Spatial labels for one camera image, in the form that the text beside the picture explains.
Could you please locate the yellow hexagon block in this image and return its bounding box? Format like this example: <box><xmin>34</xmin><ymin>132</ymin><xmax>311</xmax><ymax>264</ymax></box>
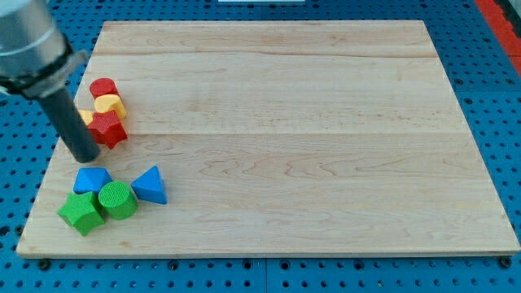
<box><xmin>78</xmin><ymin>109</ymin><xmax>94</xmax><ymax>125</ymax></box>

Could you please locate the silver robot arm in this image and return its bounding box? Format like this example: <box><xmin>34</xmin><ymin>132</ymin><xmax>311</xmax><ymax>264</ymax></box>
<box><xmin>1</xmin><ymin>0</ymin><xmax>88</xmax><ymax>99</ymax></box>

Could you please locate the red star block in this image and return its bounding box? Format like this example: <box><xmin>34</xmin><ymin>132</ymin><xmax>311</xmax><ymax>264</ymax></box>
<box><xmin>87</xmin><ymin>111</ymin><xmax>128</xmax><ymax>149</ymax></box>

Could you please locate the green star block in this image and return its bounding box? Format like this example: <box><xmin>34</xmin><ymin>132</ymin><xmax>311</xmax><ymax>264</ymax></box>
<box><xmin>57</xmin><ymin>191</ymin><xmax>105</xmax><ymax>236</ymax></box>

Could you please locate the light wooden board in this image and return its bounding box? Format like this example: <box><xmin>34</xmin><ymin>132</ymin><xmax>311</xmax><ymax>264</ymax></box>
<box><xmin>17</xmin><ymin>20</ymin><xmax>520</xmax><ymax>259</ymax></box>

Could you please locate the blue triangle block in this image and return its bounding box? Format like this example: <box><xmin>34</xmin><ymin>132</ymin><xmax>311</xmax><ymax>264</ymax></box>
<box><xmin>130</xmin><ymin>166</ymin><xmax>168</xmax><ymax>204</ymax></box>

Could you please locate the green cylinder block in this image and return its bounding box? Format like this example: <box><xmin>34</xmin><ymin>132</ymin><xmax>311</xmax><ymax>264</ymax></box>
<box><xmin>99</xmin><ymin>181</ymin><xmax>138</xmax><ymax>221</ymax></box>

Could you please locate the yellow heart block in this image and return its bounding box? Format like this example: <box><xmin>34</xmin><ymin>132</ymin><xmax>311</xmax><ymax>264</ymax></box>
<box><xmin>94</xmin><ymin>94</ymin><xmax>127</xmax><ymax>120</ymax></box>

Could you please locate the red cylinder block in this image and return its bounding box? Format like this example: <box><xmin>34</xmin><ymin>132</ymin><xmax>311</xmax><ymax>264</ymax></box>
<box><xmin>89</xmin><ymin>77</ymin><xmax>119</xmax><ymax>99</ymax></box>

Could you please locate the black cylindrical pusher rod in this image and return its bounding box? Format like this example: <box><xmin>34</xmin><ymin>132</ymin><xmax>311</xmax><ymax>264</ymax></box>
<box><xmin>37</xmin><ymin>88</ymin><xmax>100</xmax><ymax>163</ymax></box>

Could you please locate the red tape strip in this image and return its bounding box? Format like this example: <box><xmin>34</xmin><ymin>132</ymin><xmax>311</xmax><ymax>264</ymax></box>
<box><xmin>475</xmin><ymin>0</ymin><xmax>520</xmax><ymax>73</ymax></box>

